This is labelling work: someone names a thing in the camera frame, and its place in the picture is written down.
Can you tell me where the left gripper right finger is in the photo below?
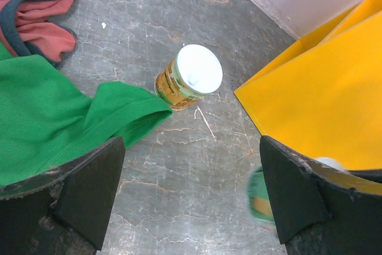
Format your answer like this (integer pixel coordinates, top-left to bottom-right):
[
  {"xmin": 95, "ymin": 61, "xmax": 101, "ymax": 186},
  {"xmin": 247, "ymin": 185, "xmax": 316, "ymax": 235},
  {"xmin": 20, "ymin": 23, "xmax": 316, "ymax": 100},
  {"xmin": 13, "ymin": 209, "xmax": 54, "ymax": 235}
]
[{"xmin": 260, "ymin": 136, "xmax": 381, "ymax": 254}]

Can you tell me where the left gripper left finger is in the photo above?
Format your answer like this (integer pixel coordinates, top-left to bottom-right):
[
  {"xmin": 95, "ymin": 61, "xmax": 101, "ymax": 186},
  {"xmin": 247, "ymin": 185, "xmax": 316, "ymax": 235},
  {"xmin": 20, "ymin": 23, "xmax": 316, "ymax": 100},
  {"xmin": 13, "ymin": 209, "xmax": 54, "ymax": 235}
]
[{"xmin": 1, "ymin": 137, "xmax": 125, "ymax": 254}]

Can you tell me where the white lid yellow can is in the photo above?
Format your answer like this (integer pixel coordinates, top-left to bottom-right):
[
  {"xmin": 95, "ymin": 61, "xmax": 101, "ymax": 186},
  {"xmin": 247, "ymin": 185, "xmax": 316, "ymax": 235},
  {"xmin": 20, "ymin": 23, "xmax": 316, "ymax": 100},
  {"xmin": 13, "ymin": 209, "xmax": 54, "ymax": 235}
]
[{"xmin": 155, "ymin": 44, "xmax": 223, "ymax": 110}]

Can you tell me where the yellow box counter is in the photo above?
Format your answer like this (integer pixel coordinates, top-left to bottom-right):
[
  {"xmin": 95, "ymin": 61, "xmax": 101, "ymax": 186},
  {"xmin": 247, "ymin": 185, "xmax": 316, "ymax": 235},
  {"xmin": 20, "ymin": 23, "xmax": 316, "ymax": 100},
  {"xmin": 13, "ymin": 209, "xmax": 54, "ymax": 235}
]
[{"xmin": 235, "ymin": 0, "xmax": 381, "ymax": 170}]

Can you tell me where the green cloth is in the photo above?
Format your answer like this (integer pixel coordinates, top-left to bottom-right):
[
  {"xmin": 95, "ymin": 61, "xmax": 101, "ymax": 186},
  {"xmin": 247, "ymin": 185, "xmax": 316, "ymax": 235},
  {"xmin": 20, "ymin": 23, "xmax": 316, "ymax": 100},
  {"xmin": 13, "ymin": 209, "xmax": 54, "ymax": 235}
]
[{"xmin": 1, "ymin": 47, "xmax": 172, "ymax": 186}]

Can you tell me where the red cloth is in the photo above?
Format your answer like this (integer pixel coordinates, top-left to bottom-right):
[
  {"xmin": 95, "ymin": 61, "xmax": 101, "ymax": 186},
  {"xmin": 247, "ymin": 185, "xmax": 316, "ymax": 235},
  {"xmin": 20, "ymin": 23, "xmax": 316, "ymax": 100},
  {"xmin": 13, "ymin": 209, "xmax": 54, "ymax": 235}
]
[{"xmin": 1, "ymin": 0, "xmax": 77, "ymax": 67}]

